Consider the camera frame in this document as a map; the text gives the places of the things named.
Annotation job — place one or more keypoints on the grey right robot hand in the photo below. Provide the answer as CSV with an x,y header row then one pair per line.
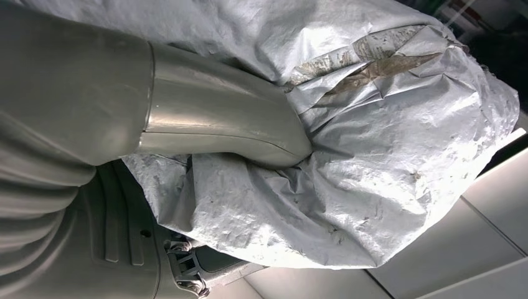
x,y
206,107

